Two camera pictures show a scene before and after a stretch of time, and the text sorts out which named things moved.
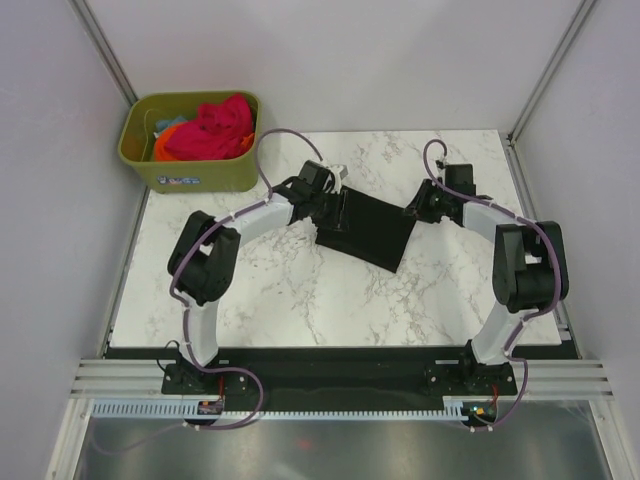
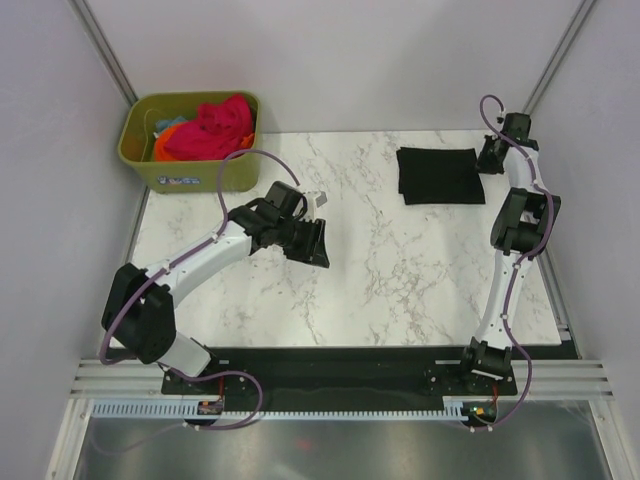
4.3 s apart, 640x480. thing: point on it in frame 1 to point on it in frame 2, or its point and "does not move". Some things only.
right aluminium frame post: (582, 13) does not move
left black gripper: (333, 222) to (314, 249)
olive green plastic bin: (138, 136) does not move
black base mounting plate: (338, 378) does not move
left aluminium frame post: (93, 33) does not move
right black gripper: (418, 206) to (482, 165)
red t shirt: (218, 132) does not move
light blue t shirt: (162, 125) does not move
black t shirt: (377, 231) to (429, 176)
